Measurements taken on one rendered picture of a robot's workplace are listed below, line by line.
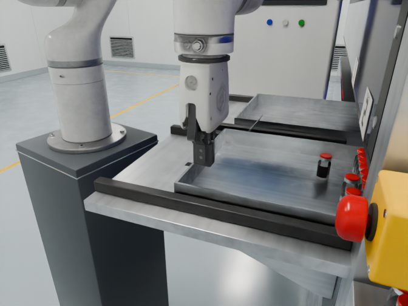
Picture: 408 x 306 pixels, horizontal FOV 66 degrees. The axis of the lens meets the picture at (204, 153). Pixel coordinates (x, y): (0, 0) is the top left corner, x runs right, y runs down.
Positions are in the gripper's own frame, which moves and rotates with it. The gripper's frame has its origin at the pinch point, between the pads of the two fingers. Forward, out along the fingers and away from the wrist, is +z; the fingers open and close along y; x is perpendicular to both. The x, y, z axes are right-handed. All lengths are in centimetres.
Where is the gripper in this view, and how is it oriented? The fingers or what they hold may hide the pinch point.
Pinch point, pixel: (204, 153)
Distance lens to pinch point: 51.6
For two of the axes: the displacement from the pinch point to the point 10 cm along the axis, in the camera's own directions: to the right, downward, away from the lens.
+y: 3.6, -3.9, 8.5
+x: -9.3, -1.5, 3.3
